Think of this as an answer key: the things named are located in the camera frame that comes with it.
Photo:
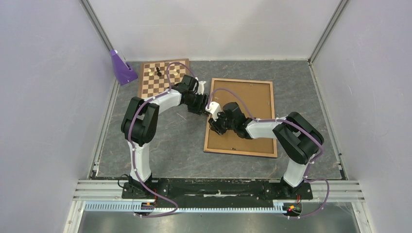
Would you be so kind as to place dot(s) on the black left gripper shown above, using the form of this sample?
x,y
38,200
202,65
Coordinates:
x,y
197,109

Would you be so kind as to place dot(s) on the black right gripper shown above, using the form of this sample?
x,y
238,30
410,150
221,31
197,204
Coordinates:
x,y
215,126

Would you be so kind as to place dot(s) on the wooden picture frame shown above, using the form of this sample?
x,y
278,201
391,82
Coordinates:
x,y
241,154

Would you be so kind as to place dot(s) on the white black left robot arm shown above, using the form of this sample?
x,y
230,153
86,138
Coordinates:
x,y
140,122

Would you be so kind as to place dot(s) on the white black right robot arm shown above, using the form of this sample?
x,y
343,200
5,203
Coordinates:
x,y
299,139

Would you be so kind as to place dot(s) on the black chess piece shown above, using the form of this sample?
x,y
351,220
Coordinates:
x,y
158,72

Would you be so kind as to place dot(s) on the wooden chessboard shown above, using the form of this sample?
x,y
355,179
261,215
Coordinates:
x,y
153,85

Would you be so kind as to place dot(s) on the purple wedge stand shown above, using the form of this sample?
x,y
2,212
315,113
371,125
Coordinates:
x,y
123,71

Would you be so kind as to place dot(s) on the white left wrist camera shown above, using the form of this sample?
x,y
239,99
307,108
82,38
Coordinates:
x,y
201,87

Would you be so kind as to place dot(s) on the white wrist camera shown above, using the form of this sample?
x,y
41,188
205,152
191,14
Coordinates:
x,y
201,87
213,108

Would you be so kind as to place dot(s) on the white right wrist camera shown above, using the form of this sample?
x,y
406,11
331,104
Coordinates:
x,y
213,108

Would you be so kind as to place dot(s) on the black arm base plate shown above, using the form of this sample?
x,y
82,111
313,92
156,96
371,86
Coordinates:
x,y
203,187

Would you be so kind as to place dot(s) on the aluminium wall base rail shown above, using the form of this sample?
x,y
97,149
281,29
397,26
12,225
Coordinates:
x,y
95,163

